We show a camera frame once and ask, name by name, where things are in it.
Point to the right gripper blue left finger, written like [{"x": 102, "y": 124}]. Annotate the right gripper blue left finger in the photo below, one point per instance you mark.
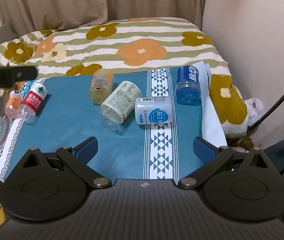
[{"x": 77, "y": 159}]

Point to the teal patterned table mat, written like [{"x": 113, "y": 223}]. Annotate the teal patterned table mat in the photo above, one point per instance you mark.
[{"x": 68, "y": 117}]

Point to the beige curtain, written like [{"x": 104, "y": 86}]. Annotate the beige curtain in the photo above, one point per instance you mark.
[{"x": 25, "y": 16}]

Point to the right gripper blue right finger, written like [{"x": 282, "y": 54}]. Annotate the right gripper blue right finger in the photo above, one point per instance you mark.
[{"x": 214, "y": 158}]

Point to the floral striped bed quilt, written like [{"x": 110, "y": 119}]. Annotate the floral striped bed quilt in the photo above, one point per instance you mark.
[{"x": 131, "y": 45}]

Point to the white blue label plastic cup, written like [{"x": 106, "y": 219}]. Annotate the white blue label plastic cup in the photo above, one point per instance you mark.
[{"x": 153, "y": 110}]

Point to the red label clear plastic cup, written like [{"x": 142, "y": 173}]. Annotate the red label clear plastic cup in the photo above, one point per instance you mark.
[{"x": 32, "y": 103}]

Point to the white plastic bag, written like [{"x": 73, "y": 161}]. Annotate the white plastic bag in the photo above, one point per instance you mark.
[{"x": 255, "y": 110}]

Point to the white paper sheet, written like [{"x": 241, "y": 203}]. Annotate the white paper sheet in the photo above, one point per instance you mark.
[{"x": 211, "y": 128}]

